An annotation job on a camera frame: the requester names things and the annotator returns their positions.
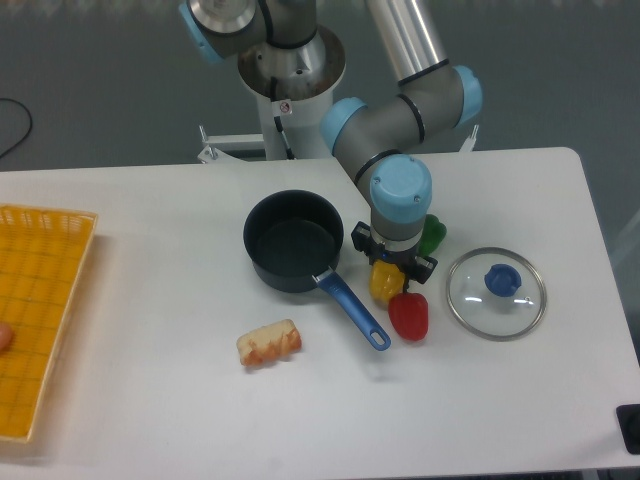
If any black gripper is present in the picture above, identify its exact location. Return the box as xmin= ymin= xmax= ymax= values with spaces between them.
xmin=351 ymin=221 xmax=438 ymax=293

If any yellow bell pepper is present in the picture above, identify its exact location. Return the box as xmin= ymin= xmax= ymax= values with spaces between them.
xmin=369 ymin=260 xmax=405 ymax=304

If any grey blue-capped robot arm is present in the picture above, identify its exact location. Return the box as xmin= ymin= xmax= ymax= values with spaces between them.
xmin=179 ymin=1 xmax=483 ymax=283

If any green bell pepper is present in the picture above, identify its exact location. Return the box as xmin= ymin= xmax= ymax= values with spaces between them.
xmin=418 ymin=214 xmax=447 ymax=257

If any red bell pepper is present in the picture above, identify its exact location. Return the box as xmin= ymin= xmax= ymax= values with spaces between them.
xmin=388 ymin=293 xmax=429 ymax=341

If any glass lid with blue knob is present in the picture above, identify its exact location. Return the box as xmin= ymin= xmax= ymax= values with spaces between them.
xmin=445 ymin=247 xmax=548 ymax=341

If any toasted bread piece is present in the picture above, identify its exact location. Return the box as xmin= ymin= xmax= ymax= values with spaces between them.
xmin=236 ymin=319 xmax=302 ymax=367

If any black device at table edge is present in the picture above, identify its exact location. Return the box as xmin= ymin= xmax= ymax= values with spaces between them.
xmin=616 ymin=404 xmax=640 ymax=455

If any yellow woven basket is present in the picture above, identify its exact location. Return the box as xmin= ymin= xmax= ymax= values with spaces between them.
xmin=1 ymin=204 xmax=98 ymax=443

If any dark saucepan with blue handle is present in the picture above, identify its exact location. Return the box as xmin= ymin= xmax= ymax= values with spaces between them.
xmin=243 ymin=190 xmax=391 ymax=351

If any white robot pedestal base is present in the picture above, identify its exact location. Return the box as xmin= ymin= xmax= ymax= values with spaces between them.
xmin=230 ymin=9 xmax=483 ymax=163

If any black cable on floor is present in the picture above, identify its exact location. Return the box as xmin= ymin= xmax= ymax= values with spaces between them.
xmin=0 ymin=97 xmax=34 ymax=160

